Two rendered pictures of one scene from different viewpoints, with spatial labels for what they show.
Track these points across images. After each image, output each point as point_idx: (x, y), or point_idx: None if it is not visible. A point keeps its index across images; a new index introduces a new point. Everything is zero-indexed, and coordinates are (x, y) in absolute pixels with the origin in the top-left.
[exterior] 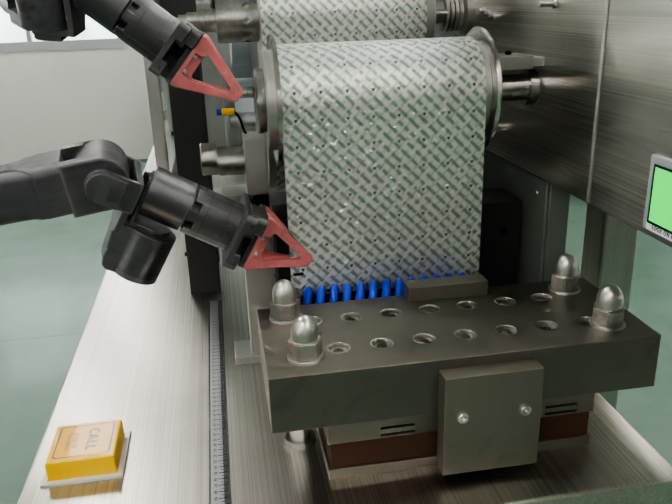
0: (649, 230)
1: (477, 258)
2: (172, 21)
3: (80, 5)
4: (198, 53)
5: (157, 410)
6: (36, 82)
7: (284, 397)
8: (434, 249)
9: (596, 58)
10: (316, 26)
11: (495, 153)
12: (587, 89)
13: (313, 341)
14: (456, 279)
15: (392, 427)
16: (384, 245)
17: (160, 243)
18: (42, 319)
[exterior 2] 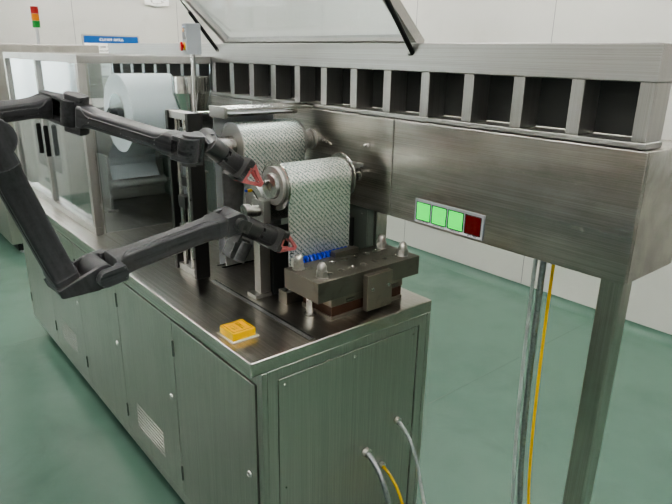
0: (416, 221)
1: (348, 240)
2: (241, 157)
3: (209, 153)
4: (252, 169)
5: (243, 317)
6: None
7: (322, 290)
8: (335, 238)
9: (389, 166)
10: (265, 150)
11: None
12: (385, 176)
13: (326, 270)
14: (348, 248)
15: (348, 298)
16: (319, 238)
17: (251, 245)
18: None
